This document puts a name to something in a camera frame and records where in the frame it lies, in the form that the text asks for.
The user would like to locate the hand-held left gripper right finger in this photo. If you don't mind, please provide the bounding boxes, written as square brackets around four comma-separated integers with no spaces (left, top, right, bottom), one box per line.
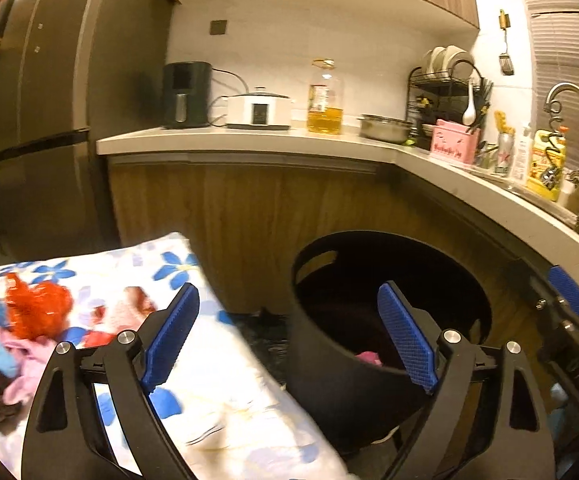
[377,281,556,480]

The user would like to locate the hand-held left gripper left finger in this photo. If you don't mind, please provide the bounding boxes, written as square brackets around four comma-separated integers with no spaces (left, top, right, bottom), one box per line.
[21,282,201,480]

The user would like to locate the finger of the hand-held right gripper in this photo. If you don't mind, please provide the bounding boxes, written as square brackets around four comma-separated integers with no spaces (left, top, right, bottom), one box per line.
[527,264,579,322]

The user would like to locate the black round trash bin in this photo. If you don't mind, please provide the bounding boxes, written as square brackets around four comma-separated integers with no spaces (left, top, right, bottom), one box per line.
[289,230,493,453]

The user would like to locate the blue floral tablecloth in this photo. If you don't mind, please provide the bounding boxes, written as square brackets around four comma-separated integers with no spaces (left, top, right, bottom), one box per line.
[0,232,350,480]

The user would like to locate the black plastic floor sheet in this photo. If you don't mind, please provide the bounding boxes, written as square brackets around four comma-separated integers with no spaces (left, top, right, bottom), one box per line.
[220,310,290,391]

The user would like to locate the yellow detergent bottle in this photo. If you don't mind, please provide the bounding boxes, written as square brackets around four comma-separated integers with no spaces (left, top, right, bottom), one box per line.
[527,130,567,202]

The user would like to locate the white plastic bottle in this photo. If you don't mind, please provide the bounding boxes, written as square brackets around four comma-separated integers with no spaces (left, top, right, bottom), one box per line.
[512,125,533,186]

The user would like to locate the red crumpled plastic bag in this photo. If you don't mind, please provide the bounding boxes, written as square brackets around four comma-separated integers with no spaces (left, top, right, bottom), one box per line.
[6,272,73,341]

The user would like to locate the pink crumpled bag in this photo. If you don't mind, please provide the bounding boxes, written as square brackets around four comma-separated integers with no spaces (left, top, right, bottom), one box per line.
[0,327,58,406]

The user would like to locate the silver drink can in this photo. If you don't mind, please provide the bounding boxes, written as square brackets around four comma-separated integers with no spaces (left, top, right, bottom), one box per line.
[494,130,516,177]

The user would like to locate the pink utensil box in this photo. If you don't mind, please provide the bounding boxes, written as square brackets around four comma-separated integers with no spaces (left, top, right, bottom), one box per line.
[429,120,483,166]

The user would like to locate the chrome kitchen faucet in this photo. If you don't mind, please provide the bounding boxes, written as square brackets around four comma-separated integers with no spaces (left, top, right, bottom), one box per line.
[544,82,579,181]

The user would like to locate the white ladle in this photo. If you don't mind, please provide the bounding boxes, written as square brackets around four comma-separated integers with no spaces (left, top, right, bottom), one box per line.
[462,80,477,126]

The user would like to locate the dark chopsticks bundle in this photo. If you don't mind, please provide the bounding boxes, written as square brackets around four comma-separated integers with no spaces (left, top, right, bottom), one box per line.
[472,77,494,133]

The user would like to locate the stainless steel bowl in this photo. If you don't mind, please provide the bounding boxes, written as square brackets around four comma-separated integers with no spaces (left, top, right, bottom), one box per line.
[358,114,414,144]

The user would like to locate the hanging slotted spatula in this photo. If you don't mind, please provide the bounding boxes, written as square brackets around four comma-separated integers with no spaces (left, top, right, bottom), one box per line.
[498,9,515,77]

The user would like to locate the cooking oil bottle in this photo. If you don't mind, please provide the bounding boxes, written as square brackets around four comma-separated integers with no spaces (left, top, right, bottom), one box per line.
[307,58,344,135]

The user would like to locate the black air fryer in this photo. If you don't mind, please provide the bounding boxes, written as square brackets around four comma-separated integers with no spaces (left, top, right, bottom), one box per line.
[162,61,214,129]

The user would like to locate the white electric cooker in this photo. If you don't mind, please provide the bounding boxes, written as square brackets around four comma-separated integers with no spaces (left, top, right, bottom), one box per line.
[226,87,293,131]

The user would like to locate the grey window blind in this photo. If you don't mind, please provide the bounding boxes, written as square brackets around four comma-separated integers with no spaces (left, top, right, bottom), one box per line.
[514,0,579,171]

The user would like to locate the white plate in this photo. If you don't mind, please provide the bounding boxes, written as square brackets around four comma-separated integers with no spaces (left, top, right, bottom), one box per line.
[442,45,475,81]
[422,46,447,78]

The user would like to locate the dark steel refrigerator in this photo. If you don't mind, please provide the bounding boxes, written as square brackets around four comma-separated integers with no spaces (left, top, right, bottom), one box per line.
[0,0,175,261]

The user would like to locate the black wire dish rack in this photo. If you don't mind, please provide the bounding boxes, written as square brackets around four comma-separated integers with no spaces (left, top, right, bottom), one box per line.
[405,60,490,148]

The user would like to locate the black power cable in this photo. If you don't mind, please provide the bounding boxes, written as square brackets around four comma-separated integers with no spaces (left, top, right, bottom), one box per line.
[208,67,250,126]

